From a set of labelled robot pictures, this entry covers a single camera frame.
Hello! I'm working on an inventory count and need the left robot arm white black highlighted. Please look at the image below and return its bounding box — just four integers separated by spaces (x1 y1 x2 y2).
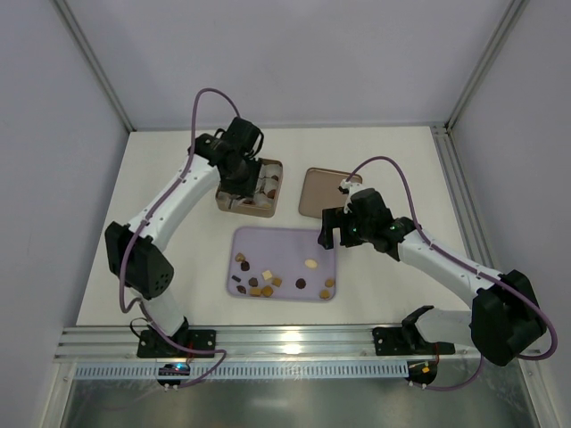
104 117 264 358

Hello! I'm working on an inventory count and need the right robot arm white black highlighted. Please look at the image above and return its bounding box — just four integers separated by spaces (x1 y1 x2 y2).
318 187 548 366

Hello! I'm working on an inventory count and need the white swirl oval chocolate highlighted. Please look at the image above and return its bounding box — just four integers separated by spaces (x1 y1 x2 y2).
304 259 318 269

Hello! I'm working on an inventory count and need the caramel shell chocolate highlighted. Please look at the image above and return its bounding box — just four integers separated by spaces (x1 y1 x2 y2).
261 286 273 297

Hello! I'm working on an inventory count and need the brown tin lid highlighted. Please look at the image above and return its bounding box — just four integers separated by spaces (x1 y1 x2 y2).
298 167 349 219

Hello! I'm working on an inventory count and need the brown tin box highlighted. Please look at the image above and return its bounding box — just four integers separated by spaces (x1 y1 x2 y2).
215 159 283 218

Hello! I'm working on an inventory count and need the purple plastic tray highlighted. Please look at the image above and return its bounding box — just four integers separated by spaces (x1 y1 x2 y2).
227 226 336 303

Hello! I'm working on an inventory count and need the right black mount plate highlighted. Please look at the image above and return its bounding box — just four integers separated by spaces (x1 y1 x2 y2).
372 326 410 357

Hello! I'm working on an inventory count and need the black mount plate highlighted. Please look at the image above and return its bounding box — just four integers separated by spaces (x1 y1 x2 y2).
137 327 216 358
372 326 410 357

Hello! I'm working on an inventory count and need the white slotted cable duct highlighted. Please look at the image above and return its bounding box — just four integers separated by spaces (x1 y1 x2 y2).
74 360 409 381

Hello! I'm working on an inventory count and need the aluminium rail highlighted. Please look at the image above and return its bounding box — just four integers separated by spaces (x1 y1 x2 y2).
55 324 465 360

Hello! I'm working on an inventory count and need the left black mount plate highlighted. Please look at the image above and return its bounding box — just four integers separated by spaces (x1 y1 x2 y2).
137 327 216 358

